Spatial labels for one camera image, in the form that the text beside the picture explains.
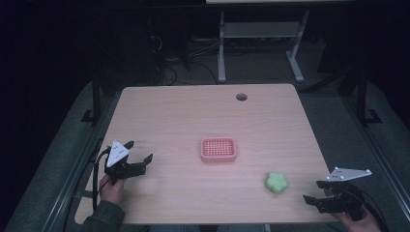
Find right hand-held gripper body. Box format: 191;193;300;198
316;166;373;222

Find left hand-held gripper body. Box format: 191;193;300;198
103;139;147;187

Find green flower-shaped soap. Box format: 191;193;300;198
265;171;289;195

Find pink soap dish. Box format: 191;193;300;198
199;136;238;163

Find person's right hand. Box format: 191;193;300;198
333;205;384;232

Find person's left hand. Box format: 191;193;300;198
99;174;127;205

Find black metal stand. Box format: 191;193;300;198
355;68;384;127
80;71;103;126

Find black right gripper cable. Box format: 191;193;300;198
349;188;391;232

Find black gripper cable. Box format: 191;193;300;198
92;146;112;213
349;188;391;232

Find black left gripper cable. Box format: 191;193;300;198
92;146;112;213

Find cables on floor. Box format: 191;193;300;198
154;34;220;86

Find white metal desk frame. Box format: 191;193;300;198
206;0;356;83

